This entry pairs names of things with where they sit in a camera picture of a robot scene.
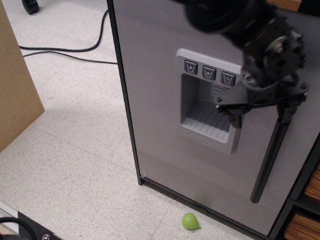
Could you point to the grey toy fridge door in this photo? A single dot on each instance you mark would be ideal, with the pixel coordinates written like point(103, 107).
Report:
point(169, 75)

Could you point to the upper woven wicker basket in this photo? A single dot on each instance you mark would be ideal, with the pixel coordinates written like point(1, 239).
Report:
point(312, 189)

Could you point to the small green toy fruit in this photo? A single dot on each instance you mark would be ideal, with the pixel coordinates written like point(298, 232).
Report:
point(190, 221)

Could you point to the black caster wheel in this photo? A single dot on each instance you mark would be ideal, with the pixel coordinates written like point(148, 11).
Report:
point(30, 6)

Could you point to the tan wooden top panel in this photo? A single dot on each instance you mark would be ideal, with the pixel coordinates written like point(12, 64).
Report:
point(291, 5)

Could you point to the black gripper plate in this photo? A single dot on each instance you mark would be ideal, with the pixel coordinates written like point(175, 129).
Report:
point(240, 99)

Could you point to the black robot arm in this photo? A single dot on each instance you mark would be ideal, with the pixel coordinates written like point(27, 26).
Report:
point(272, 50)

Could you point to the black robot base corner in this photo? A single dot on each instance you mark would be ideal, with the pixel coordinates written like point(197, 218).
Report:
point(27, 229)

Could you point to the lower woven wicker basket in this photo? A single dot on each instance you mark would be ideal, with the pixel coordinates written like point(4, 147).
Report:
point(302, 227)

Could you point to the tan wooden board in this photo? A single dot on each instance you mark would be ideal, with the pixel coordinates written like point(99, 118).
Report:
point(20, 104)

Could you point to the woven wicker basket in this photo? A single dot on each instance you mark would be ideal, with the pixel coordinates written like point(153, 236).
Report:
point(302, 227)
point(312, 189)

